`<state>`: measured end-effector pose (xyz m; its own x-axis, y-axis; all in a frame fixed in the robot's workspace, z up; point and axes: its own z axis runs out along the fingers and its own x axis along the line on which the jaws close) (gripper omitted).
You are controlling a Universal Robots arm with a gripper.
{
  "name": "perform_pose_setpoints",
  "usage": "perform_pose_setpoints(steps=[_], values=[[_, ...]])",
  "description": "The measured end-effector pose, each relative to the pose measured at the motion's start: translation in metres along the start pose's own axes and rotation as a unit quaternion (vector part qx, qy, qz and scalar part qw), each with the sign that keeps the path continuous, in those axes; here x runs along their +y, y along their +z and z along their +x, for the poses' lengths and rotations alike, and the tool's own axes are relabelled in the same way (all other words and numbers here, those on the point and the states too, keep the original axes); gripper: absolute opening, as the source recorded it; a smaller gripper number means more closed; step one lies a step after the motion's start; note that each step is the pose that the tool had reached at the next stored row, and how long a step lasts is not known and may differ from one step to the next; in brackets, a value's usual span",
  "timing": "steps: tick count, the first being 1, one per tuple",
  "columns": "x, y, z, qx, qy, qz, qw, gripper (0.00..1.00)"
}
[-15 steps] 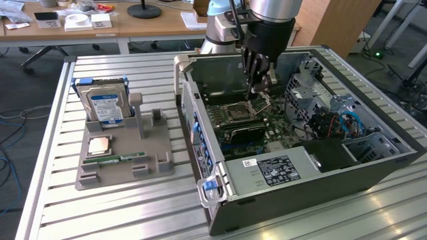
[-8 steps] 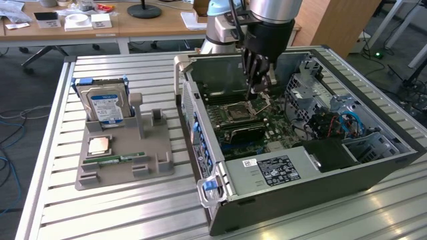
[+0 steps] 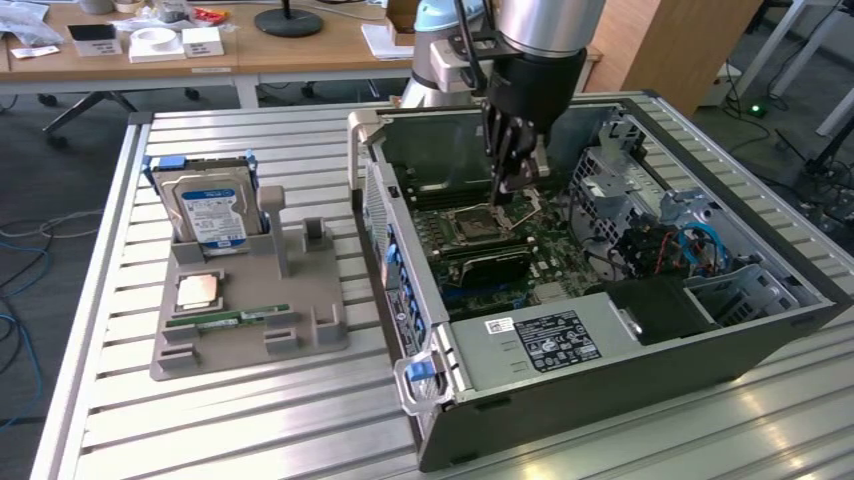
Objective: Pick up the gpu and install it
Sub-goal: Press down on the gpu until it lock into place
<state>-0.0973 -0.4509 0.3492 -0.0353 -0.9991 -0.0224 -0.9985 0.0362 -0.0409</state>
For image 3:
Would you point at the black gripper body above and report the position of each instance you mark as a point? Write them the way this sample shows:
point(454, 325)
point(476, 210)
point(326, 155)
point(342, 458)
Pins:
point(534, 85)

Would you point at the black graphics card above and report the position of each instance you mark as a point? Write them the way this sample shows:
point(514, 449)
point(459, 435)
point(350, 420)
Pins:
point(494, 267)

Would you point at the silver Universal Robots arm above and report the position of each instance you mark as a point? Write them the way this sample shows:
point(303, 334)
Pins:
point(547, 25)

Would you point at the open socket cover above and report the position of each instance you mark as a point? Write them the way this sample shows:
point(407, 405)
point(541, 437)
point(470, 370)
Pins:
point(525, 209)

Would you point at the silver disk bay cage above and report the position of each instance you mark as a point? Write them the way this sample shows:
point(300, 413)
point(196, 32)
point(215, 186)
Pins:
point(607, 195)

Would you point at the CPU socket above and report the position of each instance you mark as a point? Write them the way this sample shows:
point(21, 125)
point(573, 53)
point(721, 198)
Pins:
point(476, 227)

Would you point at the green motherboard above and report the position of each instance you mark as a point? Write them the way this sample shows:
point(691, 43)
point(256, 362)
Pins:
point(557, 252)

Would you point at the wooden cabinet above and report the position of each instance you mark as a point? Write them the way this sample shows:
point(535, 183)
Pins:
point(681, 50)

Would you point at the white paper stack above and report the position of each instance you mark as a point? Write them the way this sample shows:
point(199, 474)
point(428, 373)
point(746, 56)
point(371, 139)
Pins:
point(387, 42)

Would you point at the brown cardboard box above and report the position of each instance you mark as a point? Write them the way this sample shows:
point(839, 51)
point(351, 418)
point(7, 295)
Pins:
point(400, 15)

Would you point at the blue expansion slot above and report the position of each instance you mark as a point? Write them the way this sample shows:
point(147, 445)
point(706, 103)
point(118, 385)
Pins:
point(456, 292)

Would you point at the black device with green light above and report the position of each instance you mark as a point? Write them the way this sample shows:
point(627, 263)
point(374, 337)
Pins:
point(755, 108)

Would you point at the black lamp base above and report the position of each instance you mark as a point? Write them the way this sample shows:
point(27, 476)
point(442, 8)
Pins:
point(287, 24)

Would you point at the grey power supply unit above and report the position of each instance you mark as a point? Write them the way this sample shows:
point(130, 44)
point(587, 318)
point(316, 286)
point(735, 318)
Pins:
point(494, 360)

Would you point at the small silver disk bay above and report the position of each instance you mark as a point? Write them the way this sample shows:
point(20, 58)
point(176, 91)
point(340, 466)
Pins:
point(747, 292)

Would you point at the grey parts rack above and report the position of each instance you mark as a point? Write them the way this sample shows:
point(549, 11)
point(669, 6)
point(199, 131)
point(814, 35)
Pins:
point(254, 280)

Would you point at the blue case latch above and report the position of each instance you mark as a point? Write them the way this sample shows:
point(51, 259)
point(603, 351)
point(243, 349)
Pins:
point(420, 372)

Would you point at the hard disk with blue carrier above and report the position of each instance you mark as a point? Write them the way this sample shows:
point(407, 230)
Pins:
point(200, 210)

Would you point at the plain white box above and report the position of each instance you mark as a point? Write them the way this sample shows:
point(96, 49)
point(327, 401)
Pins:
point(200, 42)

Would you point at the red small parts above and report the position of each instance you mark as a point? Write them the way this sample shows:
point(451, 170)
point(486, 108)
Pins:
point(208, 17)

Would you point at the open dark PC case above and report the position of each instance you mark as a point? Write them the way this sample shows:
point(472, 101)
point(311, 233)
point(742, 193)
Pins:
point(601, 410)

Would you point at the copper-topped CPU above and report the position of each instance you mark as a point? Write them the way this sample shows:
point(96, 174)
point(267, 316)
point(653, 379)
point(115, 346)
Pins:
point(196, 291)

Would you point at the green RAM stick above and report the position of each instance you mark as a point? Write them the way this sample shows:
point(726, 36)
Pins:
point(220, 318)

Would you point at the white tape roll on box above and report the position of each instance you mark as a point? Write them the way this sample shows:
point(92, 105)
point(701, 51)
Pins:
point(156, 45)

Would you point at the beige tape roll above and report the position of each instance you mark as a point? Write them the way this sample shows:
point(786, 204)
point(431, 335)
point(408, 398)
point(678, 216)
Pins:
point(127, 6)

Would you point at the black chair base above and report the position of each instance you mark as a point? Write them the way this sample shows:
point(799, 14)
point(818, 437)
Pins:
point(80, 110)

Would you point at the wooden desk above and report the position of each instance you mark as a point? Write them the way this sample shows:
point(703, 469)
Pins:
point(87, 67)

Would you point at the white box with black top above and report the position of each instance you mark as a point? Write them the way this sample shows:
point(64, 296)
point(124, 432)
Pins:
point(94, 42)

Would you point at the grey cup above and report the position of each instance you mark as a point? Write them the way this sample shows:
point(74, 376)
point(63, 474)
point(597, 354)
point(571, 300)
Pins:
point(96, 6)

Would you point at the red and white card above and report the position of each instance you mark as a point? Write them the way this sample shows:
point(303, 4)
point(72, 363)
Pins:
point(33, 51)

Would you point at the clear plastic bag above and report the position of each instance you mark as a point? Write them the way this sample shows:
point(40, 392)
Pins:
point(27, 25)

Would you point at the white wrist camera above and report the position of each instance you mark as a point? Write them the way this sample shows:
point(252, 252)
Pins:
point(447, 65)

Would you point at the white table frame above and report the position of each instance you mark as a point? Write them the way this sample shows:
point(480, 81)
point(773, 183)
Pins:
point(810, 55)

